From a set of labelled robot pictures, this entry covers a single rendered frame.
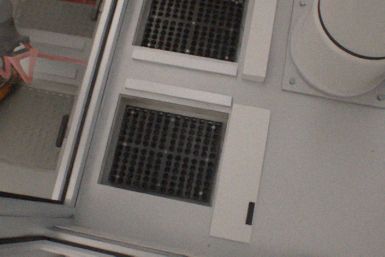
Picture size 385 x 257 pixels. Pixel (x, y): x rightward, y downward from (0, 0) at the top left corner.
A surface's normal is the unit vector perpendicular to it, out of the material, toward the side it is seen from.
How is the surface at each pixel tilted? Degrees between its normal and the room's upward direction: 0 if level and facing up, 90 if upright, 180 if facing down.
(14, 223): 90
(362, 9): 73
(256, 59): 0
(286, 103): 0
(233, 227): 0
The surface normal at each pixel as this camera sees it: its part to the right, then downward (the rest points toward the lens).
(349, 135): -0.04, -0.25
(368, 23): -0.20, 0.83
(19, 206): 0.98, 0.18
